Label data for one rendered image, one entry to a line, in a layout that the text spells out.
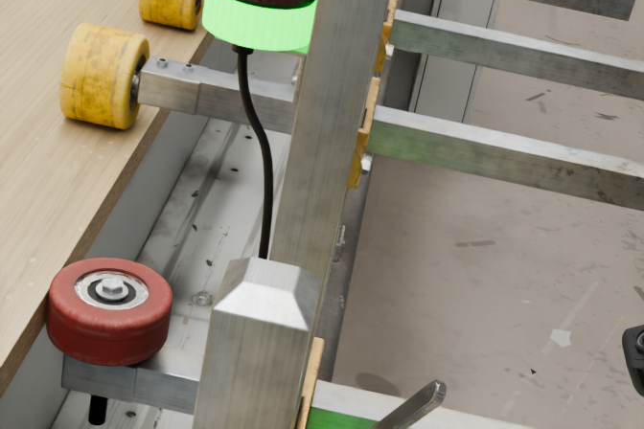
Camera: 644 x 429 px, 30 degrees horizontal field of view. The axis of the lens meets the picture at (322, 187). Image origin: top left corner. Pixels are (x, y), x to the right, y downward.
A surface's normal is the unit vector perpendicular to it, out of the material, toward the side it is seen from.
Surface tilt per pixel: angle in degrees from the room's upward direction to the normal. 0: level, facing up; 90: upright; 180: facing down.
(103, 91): 81
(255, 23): 90
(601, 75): 90
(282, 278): 0
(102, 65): 53
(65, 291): 0
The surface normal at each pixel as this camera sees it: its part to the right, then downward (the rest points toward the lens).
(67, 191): 0.18, -0.87
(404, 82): -0.12, 0.45
